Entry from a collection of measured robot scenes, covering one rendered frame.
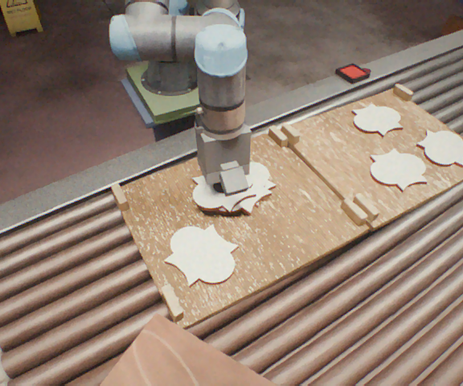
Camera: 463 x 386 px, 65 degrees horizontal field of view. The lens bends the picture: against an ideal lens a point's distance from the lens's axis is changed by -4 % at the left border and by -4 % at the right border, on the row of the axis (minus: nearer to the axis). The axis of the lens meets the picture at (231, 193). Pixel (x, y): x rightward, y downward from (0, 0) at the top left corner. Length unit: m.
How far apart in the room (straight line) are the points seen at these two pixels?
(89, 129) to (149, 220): 1.92
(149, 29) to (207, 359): 0.50
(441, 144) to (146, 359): 0.82
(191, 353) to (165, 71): 0.83
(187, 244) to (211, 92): 0.28
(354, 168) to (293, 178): 0.15
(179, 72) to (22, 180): 1.52
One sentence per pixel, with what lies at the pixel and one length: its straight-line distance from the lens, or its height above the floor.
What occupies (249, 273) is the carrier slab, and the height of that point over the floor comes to 0.94.
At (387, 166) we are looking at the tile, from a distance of 0.91.
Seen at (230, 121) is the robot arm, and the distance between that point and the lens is 0.61.
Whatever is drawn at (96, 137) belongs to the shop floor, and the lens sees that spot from 2.56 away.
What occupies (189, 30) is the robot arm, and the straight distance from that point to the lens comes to 0.66.
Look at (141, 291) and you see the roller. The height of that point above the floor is 0.92.
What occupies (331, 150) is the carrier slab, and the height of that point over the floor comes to 0.94.
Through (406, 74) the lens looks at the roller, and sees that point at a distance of 1.34.
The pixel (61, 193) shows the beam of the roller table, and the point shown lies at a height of 0.91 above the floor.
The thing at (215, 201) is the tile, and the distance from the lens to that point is 0.74.
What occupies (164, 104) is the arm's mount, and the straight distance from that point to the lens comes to 1.11.
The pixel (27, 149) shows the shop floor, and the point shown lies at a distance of 2.66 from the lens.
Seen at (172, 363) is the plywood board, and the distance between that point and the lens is 0.51.
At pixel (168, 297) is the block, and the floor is 0.96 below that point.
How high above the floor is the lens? 1.52
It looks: 48 degrees down
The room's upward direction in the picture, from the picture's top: straight up
